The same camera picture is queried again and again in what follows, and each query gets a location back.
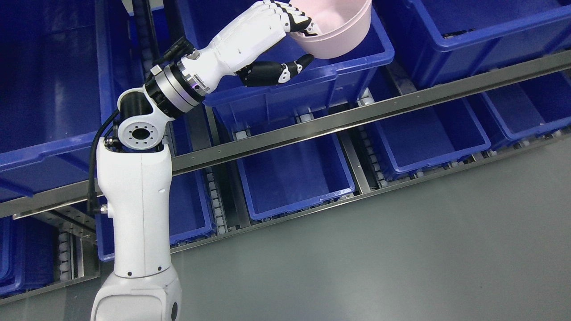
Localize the blue bin far right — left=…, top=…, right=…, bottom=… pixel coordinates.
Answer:
left=467, top=72, right=571, bottom=151

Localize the blue bin lower middle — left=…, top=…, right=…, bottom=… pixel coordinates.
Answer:
left=236, top=134, right=356, bottom=221

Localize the blue bin lower right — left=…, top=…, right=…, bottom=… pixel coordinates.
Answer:
left=364, top=98, right=491, bottom=181

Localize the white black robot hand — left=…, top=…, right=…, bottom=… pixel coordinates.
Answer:
left=180, top=0, right=321, bottom=95

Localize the steel shelf rail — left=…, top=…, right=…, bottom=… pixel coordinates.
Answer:
left=0, top=49, right=571, bottom=220

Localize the blue bin upper left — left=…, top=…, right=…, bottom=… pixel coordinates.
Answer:
left=0, top=0, right=137, bottom=202

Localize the blue bin upper right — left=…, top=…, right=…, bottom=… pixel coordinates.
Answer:
left=373, top=0, right=571, bottom=89

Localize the blue bin upper middle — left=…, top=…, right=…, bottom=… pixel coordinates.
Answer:
left=176, top=0, right=394, bottom=132

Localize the blue bin far left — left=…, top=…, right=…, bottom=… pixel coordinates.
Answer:
left=0, top=217, right=56, bottom=297

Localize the pink bowl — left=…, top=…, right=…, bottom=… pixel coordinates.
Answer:
left=289, top=0, right=372, bottom=59

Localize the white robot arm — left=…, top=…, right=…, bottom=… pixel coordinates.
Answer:
left=87, top=37, right=205, bottom=321

